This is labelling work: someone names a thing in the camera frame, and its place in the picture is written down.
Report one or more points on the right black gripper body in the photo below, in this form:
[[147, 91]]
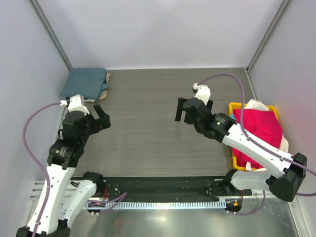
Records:
[[186, 110]]

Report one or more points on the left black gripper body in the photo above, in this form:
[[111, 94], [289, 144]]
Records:
[[96, 121]]

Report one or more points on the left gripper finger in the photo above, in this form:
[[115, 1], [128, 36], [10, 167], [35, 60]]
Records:
[[99, 110], [105, 117]]

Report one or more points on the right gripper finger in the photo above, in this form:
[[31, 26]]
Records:
[[180, 109], [209, 105]]

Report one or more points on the red t shirt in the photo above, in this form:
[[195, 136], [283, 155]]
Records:
[[264, 125]]

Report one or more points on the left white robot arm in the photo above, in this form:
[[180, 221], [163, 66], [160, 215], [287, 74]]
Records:
[[52, 217]]

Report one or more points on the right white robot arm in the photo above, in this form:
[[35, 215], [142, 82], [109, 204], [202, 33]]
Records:
[[283, 173]]

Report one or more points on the yellow plastic bin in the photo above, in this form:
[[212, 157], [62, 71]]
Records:
[[235, 112]]

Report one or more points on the folded blue-grey t shirt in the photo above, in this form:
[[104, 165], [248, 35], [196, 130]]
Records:
[[81, 70]]

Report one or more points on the cream white t shirt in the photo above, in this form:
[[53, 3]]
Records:
[[257, 105]]

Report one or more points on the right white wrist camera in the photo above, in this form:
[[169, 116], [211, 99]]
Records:
[[202, 92]]

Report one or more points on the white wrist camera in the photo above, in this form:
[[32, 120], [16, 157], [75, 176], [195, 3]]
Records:
[[202, 92], [76, 103]]

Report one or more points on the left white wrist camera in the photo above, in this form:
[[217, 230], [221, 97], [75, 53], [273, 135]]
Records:
[[76, 103]]

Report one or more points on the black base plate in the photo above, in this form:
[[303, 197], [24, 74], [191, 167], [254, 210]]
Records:
[[158, 187]]

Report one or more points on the aluminium rail frame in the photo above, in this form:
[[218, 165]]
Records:
[[38, 186]]

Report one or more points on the slotted white cable duct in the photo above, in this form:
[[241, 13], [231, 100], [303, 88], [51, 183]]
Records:
[[221, 204]]

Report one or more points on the left aluminium frame post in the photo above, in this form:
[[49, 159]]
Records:
[[51, 33]]

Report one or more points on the aluminium frame post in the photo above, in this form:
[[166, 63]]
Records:
[[268, 33], [51, 33]]

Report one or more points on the right aluminium frame post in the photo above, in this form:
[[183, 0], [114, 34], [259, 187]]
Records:
[[268, 33]]

